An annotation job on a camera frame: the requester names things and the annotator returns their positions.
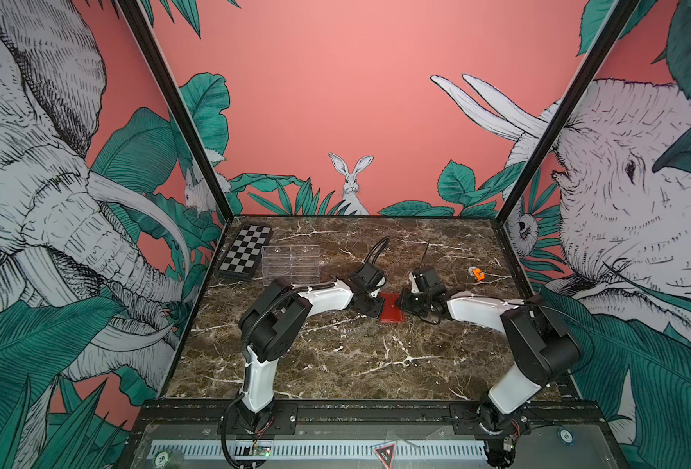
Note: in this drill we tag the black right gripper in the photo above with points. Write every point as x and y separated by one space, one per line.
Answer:
403 302

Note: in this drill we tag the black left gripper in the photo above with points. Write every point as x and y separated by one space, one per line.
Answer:
377 311

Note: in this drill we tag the red leather card holder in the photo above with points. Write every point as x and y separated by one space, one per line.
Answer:
391 313

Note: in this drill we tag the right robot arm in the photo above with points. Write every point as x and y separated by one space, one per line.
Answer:
541 342

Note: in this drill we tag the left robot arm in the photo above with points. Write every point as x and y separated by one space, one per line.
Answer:
272 324

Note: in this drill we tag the clear acrylic card display rack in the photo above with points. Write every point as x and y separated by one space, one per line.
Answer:
298 264

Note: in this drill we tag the orange toy car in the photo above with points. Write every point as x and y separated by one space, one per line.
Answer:
477 273

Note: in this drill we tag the folded black chess board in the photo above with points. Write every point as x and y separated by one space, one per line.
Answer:
243 256

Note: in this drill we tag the red warning triangle sticker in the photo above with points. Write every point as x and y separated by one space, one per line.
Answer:
386 454

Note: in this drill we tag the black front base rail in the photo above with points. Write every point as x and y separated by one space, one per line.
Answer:
291 416

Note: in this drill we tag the black corner frame post right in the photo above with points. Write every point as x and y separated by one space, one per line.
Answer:
614 23

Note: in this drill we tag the black corner frame post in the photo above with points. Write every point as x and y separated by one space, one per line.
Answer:
614 23
138 23

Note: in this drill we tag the black corner frame post left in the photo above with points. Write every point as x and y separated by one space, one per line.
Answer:
138 23

